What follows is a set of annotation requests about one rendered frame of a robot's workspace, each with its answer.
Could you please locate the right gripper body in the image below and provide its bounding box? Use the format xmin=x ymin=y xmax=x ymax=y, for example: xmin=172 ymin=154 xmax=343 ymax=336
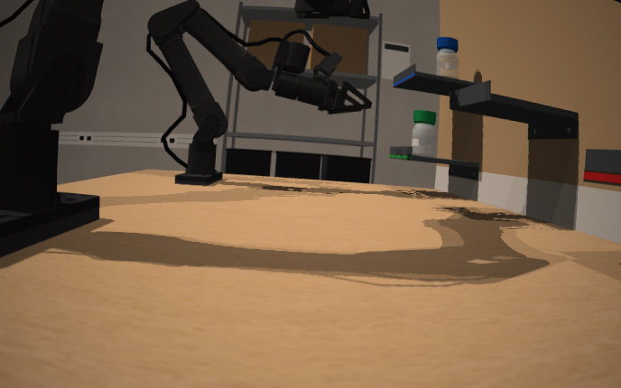
xmin=294 ymin=0 xmax=363 ymax=17

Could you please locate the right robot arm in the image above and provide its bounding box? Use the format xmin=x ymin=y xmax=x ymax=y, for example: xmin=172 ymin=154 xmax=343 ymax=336
xmin=0 ymin=0 xmax=104 ymax=238

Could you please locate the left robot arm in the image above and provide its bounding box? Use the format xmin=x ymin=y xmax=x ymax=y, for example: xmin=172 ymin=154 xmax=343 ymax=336
xmin=147 ymin=0 xmax=311 ymax=182

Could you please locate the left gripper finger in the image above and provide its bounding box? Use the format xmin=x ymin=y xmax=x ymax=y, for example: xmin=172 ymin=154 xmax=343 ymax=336
xmin=336 ymin=80 xmax=372 ymax=111
xmin=328 ymin=92 xmax=362 ymax=115

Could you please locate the clear glass bottle with blue cap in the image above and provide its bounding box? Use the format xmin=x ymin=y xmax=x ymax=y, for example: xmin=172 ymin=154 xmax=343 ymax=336
xmin=437 ymin=37 xmax=459 ymax=79

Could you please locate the white bottle with green cap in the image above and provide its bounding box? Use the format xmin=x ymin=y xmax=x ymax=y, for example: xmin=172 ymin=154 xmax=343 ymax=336
xmin=412 ymin=110 xmax=436 ymax=157

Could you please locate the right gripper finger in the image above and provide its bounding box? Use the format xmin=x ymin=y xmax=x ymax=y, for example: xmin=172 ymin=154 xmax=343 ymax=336
xmin=296 ymin=13 xmax=329 ymax=19
xmin=350 ymin=0 xmax=370 ymax=19

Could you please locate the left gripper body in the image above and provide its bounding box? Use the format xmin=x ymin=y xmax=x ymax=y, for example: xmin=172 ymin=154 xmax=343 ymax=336
xmin=297 ymin=55 xmax=341 ymax=112

